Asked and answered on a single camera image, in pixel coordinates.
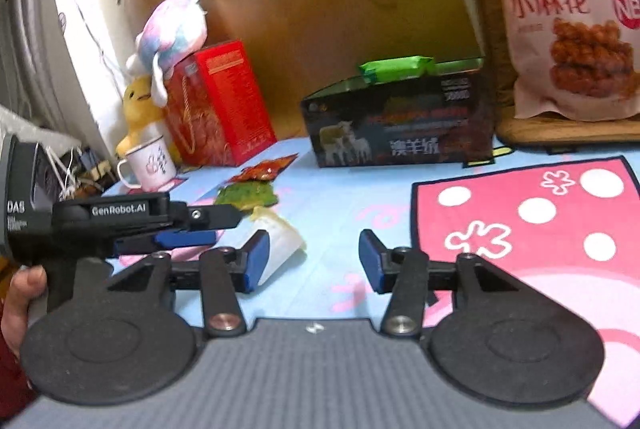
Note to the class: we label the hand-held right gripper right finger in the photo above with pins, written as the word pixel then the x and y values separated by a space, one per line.
pixel 370 259

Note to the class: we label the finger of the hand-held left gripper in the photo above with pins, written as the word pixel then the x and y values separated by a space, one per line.
pixel 185 239
pixel 210 216

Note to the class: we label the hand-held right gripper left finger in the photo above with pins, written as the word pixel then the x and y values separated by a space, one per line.
pixel 257 259

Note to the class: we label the white plastic cup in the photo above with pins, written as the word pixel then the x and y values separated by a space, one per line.
pixel 282 244

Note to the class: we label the green-yellow snack packet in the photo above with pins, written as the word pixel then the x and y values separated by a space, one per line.
pixel 247 196

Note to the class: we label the red snack packet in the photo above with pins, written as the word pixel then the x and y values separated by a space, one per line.
pixel 265 169

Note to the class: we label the black cardboard box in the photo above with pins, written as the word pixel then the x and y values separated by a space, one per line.
pixel 400 129

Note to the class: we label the green snack packet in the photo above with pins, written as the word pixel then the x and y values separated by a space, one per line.
pixel 395 68

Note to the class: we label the person's left forearm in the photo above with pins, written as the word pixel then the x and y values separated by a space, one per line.
pixel 10 379

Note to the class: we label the person's left hand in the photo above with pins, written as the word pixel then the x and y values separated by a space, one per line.
pixel 22 294

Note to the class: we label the printed blanket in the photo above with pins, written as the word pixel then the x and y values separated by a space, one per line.
pixel 325 209

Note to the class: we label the white enamel mug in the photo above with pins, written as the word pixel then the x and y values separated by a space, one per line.
pixel 152 166

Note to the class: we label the red gift box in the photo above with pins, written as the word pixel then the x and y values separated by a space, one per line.
pixel 225 109

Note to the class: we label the yellow plush toy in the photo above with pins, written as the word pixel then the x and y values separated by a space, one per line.
pixel 140 109

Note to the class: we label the pastel plush toy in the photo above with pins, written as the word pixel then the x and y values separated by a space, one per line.
pixel 170 34

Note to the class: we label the grey curtain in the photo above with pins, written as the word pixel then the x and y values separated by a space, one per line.
pixel 20 34

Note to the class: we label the brown seat cushion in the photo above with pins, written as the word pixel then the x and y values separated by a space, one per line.
pixel 550 131

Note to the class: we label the wooden board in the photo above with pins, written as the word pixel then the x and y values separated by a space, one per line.
pixel 300 9

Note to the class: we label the large pink snack bag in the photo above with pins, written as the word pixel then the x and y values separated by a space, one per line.
pixel 565 9

